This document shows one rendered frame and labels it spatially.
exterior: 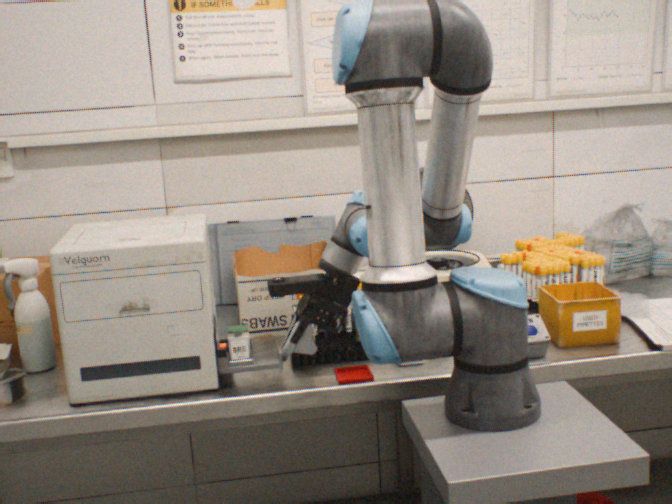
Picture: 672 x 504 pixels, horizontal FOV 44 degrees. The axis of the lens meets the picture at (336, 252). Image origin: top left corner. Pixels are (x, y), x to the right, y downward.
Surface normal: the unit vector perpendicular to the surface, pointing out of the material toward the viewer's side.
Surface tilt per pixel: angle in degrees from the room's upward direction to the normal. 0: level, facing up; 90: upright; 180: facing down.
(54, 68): 90
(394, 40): 86
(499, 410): 72
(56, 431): 90
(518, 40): 95
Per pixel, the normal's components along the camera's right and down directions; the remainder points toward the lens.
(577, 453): -0.07, -0.97
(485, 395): -0.29, -0.07
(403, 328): 0.10, 0.06
